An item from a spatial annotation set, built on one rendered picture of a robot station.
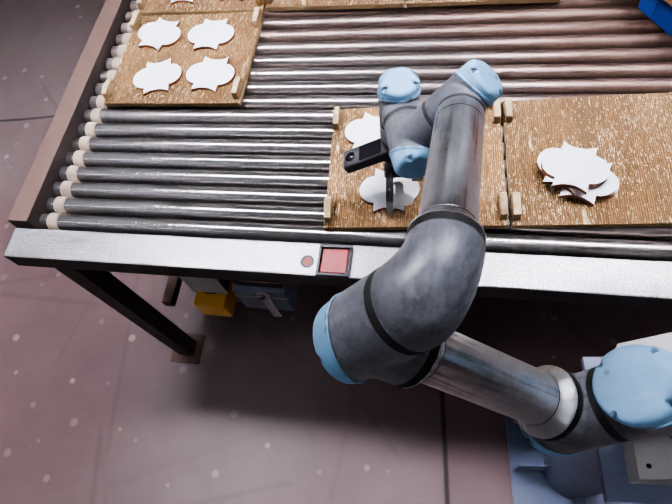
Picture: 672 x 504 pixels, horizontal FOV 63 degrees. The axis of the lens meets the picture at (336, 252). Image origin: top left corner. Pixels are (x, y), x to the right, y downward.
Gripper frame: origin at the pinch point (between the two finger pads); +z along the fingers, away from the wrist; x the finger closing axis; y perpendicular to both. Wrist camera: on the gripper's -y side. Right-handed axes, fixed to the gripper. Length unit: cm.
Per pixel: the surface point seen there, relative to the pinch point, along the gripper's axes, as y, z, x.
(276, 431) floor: -41, 97, -42
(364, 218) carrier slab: -5.6, 1.1, -7.2
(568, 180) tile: 37.9, -6.1, -1.3
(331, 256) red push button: -12.6, 2.2, -16.6
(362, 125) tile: -7.4, 0.0, 18.7
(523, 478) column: 44, 91, -52
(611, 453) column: 43, 5, -55
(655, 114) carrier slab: 60, -3, 19
